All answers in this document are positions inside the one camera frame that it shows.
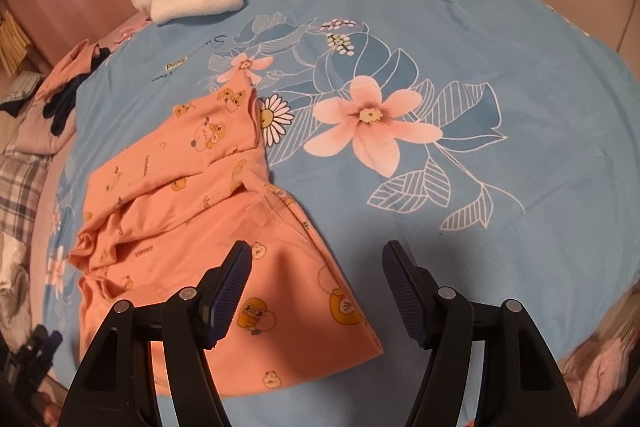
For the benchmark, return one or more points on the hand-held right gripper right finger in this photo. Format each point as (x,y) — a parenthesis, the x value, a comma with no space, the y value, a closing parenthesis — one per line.
(402,292)

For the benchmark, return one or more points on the white crumpled cloth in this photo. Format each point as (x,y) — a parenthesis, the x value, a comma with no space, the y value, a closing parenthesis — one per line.
(15,292)

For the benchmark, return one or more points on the light pink clothing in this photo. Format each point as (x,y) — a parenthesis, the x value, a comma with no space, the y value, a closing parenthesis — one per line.
(600,372)

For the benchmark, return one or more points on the pink folded quilt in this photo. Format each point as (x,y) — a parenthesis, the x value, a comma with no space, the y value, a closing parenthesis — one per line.
(37,132)

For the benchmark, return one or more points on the blue floral blanket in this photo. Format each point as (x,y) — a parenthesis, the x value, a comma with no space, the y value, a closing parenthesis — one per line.
(450,57)

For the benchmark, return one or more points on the pink garment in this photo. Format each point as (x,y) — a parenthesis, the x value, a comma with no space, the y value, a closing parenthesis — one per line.
(70,67)

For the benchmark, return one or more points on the orange cartoon print pajama top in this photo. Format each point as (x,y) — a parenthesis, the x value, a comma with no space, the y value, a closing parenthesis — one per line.
(165,207)

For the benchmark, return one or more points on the dark navy clothes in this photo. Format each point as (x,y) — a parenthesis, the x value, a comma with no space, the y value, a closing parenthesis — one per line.
(65,107)

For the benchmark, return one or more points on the plaid pillow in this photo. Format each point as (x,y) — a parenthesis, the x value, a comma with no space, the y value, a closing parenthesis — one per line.
(20,187)

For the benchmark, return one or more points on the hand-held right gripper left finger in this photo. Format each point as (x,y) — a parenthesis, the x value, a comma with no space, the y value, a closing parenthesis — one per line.
(232,292)

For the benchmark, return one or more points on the yellow ribbed object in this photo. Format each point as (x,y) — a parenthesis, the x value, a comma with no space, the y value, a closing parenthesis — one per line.
(14,42)

